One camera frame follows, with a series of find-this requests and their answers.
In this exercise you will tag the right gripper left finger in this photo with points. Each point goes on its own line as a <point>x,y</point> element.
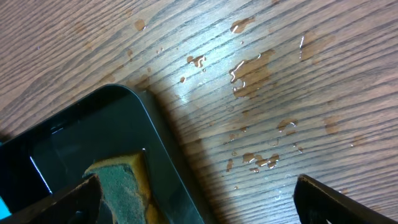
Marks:
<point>78,203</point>

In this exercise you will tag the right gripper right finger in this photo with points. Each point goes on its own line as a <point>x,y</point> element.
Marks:
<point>316,202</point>

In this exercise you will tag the green and yellow sponge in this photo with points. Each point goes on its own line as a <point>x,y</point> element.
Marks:
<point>127,196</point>

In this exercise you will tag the black rectangular water tray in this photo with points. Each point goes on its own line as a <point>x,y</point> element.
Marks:
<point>111,121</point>

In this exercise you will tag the teal plastic tray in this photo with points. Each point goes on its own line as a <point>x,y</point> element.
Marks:
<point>4,211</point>

